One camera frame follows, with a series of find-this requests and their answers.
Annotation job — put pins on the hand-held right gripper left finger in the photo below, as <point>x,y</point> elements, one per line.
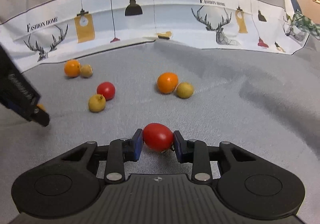
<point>137,145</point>

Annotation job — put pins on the grey printed blanket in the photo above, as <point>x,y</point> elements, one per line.
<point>225,114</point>

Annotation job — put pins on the green checkered cloth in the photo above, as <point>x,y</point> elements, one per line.
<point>303,22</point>

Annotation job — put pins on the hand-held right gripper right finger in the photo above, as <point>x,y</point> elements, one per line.
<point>178,146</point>

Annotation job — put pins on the small yellow lemon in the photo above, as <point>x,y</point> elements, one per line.
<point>86,71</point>

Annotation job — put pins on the red tomato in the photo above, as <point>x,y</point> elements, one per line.
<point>106,91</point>
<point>157,137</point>

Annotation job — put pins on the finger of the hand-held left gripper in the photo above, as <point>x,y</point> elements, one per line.
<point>40,117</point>

